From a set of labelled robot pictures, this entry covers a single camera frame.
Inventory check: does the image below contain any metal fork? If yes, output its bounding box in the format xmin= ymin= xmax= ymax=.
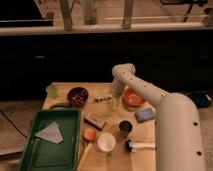
xmin=94 ymin=97 xmax=112 ymax=103

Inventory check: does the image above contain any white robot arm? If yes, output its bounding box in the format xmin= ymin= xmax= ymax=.
xmin=112 ymin=63 xmax=206 ymax=171

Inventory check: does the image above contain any orange bowl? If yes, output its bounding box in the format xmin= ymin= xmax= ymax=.
xmin=123 ymin=88 xmax=145 ymax=107

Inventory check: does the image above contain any small metal cup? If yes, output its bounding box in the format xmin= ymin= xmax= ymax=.
xmin=119 ymin=120 xmax=133 ymax=138

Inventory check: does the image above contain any dark rectangular block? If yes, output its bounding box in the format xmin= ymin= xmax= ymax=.
xmin=84 ymin=115 xmax=106 ymax=130

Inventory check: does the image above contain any blue sponge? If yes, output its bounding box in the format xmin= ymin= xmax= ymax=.
xmin=135 ymin=108 xmax=155 ymax=123

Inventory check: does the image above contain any dark brown bowl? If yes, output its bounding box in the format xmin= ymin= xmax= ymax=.
xmin=67 ymin=87 xmax=89 ymax=108

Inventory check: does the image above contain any white cup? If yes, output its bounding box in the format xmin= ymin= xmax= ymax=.
xmin=97 ymin=132 xmax=116 ymax=153

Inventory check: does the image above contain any orange-headed yellow spatula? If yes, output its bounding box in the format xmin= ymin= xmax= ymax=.
xmin=77 ymin=128 xmax=96 ymax=171

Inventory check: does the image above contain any white dish brush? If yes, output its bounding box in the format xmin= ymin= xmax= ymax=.
xmin=125 ymin=140 xmax=156 ymax=152

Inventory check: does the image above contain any green curved vegetable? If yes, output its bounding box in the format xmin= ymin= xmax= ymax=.
xmin=49 ymin=103 xmax=72 ymax=109

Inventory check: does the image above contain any light green cup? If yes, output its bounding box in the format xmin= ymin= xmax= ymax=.
xmin=46 ymin=84 xmax=59 ymax=99

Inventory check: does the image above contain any grey folded cloth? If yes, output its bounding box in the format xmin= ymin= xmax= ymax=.
xmin=35 ymin=122 xmax=63 ymax=144

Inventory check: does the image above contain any green plastic tray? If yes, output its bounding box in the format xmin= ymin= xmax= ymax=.
xmin=18 ymin=108 xmax=80 ymax=171

